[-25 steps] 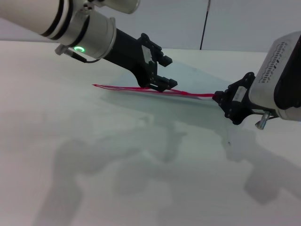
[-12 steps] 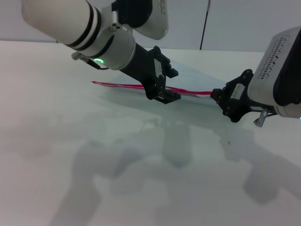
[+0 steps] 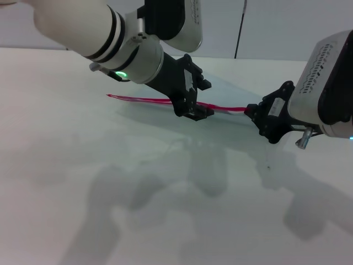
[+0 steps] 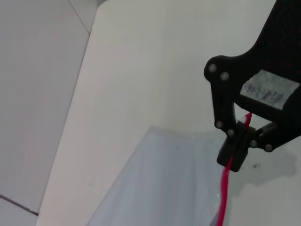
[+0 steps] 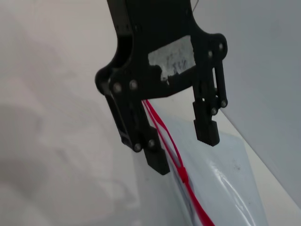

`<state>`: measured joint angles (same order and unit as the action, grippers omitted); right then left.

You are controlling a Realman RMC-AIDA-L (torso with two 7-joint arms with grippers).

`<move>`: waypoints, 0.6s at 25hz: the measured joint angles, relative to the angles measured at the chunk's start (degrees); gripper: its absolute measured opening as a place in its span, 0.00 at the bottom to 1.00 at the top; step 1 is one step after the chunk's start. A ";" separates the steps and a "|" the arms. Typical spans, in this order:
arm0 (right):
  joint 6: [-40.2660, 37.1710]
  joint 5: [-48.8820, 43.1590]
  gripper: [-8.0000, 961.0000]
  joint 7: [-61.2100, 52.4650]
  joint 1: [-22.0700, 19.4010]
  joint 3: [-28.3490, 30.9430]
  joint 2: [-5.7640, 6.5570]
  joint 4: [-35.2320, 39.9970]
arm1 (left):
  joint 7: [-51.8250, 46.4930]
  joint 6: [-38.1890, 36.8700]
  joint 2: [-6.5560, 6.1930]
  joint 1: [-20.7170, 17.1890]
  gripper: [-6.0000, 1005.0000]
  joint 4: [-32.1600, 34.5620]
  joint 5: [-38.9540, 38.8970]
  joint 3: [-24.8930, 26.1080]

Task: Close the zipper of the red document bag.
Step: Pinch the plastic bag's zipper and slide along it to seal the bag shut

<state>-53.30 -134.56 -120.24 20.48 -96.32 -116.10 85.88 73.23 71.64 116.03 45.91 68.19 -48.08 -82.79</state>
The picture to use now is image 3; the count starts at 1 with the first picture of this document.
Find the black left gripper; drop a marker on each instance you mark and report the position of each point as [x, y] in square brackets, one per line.
[171, 80]

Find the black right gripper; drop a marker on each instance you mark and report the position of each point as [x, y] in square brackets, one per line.
[273, 118]

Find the transparent document bag red zipper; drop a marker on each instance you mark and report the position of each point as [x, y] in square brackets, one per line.
[149, 100]

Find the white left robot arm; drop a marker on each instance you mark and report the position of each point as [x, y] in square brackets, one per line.
[82, 25]

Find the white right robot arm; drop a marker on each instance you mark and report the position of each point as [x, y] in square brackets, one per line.
[339, 129]

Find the white vented right wrist box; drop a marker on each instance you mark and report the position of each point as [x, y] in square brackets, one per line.
[311, 69]

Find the black pole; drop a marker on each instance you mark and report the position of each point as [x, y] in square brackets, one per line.
[239, 33]

